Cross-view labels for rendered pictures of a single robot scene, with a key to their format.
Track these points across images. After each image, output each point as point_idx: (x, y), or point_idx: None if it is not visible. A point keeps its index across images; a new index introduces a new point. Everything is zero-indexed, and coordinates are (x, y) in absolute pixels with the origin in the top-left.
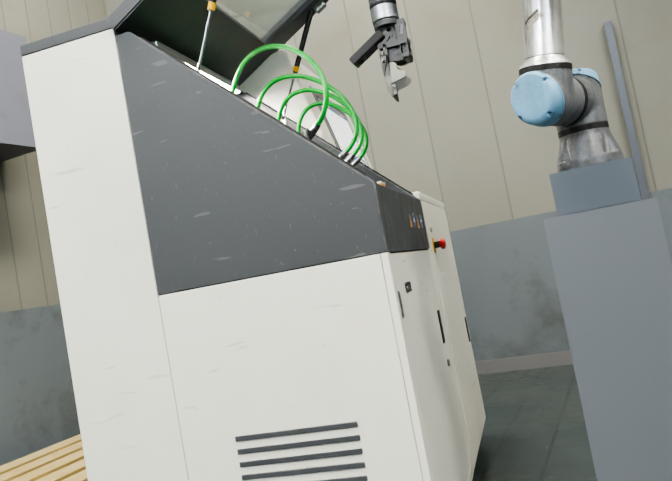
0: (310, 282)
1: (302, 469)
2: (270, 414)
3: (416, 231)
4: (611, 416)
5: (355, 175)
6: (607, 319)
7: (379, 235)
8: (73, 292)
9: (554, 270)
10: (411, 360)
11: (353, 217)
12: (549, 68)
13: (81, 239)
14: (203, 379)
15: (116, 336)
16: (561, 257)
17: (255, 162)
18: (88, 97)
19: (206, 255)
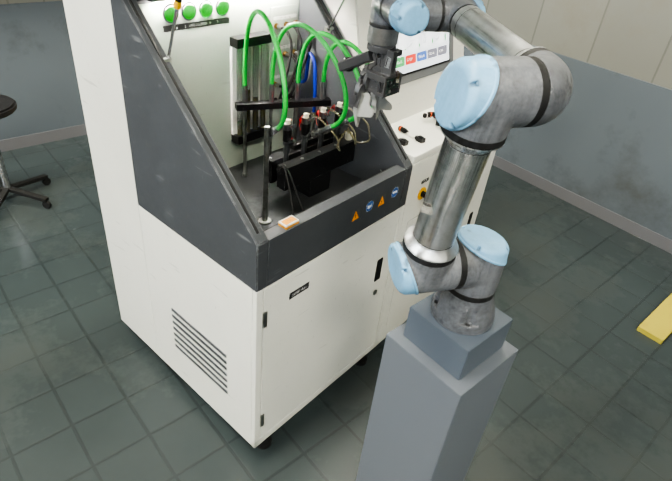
0: (213, 270)
1: (199, 350)
2: (187, 313)
3: (369, 214)
4: (377, 453)
5: (247, 232)
6: (396, 417)
7: (253, 280)
8: (98, 165)
9: (380, 365)
10: (264, 349)
11: (241, 256)
12: (416, 261)
13: (99, 135)
14: (158, 268)
15: (119, 208)
16: (387, 363)
17: (190, 169)
18: (96, 31)
19: (161, 204)
